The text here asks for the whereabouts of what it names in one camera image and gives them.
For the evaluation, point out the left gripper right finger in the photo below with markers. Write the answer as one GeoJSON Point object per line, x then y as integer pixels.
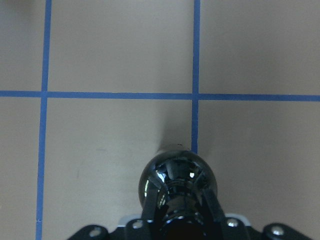
{"type": "Point", "coordinates": [209, 211]}

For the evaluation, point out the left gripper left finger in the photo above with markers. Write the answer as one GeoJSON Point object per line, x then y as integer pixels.
{"type": "Point", "coordinates": [151, 214]}

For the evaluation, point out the dark glass wine bottle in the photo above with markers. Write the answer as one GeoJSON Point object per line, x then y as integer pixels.
{"type": "Point", "coordinates": [175, 174]}

